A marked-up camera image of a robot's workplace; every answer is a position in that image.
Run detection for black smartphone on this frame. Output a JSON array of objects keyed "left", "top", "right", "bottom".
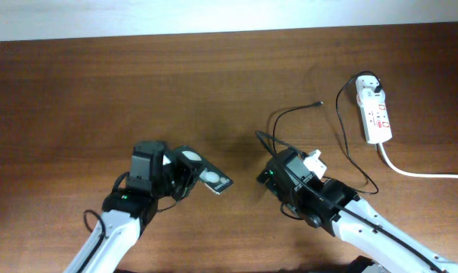
[{"left": 174, "top": 145, "right": 234, "bottom": 196}]

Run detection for black usb charging cable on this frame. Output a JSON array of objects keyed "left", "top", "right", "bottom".
[{"left": 271, "top": 71, "right": 384, "bottom": 196}]

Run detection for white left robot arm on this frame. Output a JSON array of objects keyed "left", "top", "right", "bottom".
[{"left": 65, "top": 141, "right": 204, "bottom": 272}]

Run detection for white usb charger plug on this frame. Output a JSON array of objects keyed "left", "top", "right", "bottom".
[{"left": 356, "top": 75, "right": 385, "bottom": 107}]

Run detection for white power strip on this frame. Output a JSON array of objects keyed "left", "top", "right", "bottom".
[{"left": 359, "top": 101, "right": 392, "bottom": 144}]

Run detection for white power strip cord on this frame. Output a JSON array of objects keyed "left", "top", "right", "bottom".
[{"left": 376, "top": 143, "right": 458, "bottom": 180}]

